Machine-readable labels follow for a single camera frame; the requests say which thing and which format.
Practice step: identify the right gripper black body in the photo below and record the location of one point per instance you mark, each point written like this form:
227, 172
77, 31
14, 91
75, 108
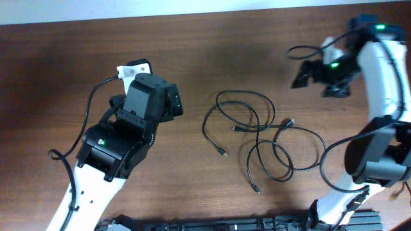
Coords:
331, 76

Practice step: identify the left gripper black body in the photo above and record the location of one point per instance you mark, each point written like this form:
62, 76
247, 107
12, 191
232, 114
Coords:
169, 113

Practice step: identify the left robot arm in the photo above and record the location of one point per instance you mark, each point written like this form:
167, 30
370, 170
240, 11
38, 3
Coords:
112, 148

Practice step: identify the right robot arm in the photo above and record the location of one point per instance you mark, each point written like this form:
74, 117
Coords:
379, 156

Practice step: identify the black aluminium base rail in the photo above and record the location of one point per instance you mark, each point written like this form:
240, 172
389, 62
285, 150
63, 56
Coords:
367, 220

